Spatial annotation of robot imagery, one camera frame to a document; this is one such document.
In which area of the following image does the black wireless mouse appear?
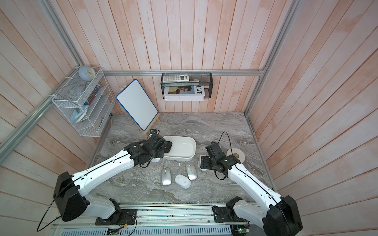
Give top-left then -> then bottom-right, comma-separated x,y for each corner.
164,141 -> 172,153

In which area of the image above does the white rounded mouse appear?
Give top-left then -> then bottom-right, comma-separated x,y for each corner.
186,163 -> 198,181

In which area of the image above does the white plastic storage box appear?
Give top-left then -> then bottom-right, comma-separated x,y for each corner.
163,136 -> 196,161

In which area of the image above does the silver mouse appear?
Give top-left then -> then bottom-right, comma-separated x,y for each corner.
161,168 -> 172,186

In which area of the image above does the white ribbed mouse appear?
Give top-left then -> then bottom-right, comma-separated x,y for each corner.
175,175 -> 191,189

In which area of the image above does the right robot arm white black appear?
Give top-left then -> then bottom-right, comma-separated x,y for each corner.
200,142 -> 303,236

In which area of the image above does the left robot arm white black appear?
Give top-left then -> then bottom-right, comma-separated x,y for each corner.
52,133 -> 166,225

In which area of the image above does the white tape roll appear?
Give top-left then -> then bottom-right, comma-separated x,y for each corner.
226,148 -> 246,164

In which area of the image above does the blue framed whiteboard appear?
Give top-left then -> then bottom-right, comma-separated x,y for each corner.
116,79 -> 159,132

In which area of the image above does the white magazine book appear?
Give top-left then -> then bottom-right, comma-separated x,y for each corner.
163,86 -> 205,101

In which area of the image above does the light blue iron object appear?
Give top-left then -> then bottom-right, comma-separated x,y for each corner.
70,103 -> 89,124

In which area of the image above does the white calculator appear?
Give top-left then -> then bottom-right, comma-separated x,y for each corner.
162,74 -> 190,84

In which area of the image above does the grey book under calculator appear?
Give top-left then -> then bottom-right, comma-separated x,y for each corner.
161,81 -> 201,87

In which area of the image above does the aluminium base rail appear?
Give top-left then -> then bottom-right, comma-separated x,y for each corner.
51,202 -> 297,229

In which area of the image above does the white wire mesh shelf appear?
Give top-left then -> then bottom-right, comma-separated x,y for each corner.
52,67 -> 115,137

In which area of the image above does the black mesh wall basket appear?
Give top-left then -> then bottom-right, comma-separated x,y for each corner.
160,72 -> 214,101

